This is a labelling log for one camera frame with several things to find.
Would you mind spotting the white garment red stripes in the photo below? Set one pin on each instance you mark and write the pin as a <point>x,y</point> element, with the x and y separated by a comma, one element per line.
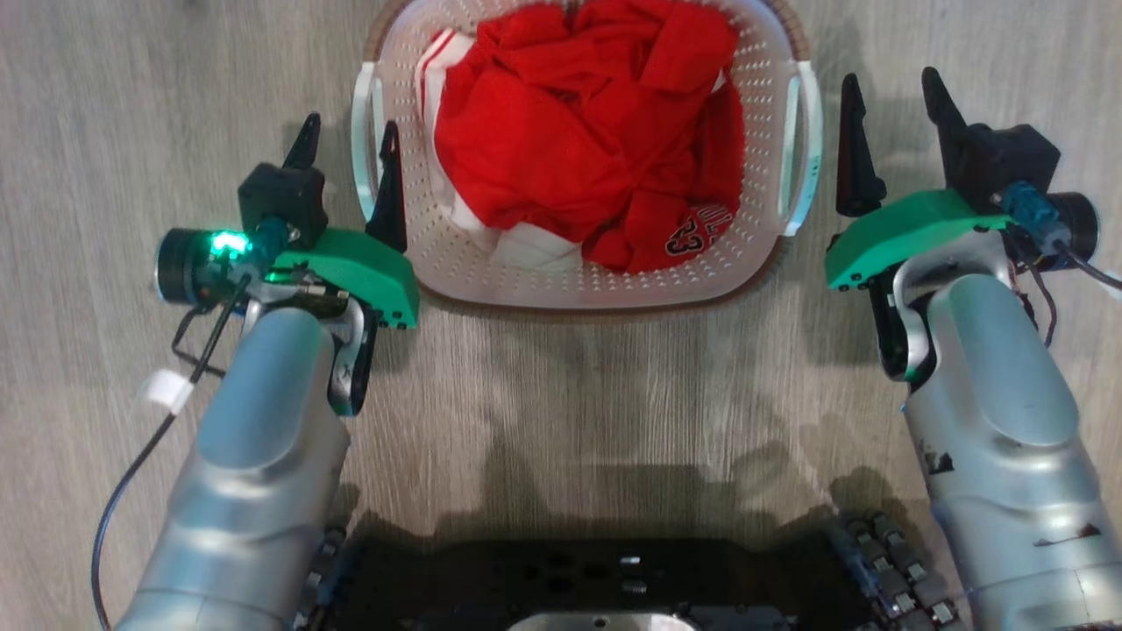
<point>535,250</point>

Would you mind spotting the right base roller wheel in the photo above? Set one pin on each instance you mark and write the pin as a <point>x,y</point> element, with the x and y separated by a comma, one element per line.
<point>894,574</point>

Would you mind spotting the base roller wheel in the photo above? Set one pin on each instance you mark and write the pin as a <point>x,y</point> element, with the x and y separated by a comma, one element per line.
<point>894,574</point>
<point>320,578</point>

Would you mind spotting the white perforated laundry basket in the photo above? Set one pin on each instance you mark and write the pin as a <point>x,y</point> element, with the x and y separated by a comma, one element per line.
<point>605,285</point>

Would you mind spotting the red jersey garment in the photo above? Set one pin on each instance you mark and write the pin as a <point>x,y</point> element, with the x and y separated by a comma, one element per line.
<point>578,131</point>

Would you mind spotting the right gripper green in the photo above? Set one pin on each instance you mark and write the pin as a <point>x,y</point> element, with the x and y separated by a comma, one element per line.
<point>912,232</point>

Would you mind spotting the left base roller wheel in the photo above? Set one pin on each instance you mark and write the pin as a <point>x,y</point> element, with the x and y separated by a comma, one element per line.
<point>320,578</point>

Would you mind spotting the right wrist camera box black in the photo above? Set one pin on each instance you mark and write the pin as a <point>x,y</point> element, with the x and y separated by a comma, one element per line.
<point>1004,158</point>

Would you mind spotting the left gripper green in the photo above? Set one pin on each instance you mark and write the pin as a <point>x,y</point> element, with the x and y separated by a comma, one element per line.
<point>368,272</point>

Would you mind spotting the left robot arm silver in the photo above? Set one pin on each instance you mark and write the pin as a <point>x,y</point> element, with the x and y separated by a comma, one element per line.
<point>254,456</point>

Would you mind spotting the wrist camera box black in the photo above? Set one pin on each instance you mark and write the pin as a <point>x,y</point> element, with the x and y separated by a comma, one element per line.
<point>1004,158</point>
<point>282,200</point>

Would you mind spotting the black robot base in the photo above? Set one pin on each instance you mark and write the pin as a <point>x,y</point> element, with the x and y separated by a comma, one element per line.
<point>578,574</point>

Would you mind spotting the white tape tag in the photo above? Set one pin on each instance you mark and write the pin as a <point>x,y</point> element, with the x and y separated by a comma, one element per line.
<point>168,391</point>

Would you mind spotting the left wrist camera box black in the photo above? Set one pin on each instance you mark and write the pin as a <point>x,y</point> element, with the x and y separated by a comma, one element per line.
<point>282,200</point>

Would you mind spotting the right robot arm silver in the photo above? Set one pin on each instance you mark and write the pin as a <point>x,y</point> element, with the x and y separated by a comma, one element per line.
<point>999,438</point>

